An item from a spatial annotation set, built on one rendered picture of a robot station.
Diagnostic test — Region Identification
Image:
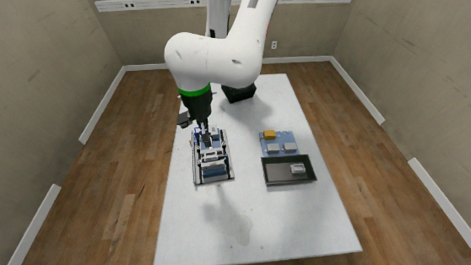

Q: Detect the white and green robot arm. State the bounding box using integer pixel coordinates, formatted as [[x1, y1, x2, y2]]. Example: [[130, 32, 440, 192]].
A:
[[165, 0, 278, 111]]

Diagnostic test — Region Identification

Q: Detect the yellow block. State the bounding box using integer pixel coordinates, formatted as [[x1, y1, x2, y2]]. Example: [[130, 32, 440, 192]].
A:
[[263, 130, 276, 140]]

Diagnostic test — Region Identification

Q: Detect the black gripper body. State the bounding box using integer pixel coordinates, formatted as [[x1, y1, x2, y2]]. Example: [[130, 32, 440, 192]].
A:
[[188, 104, 212, 127]]

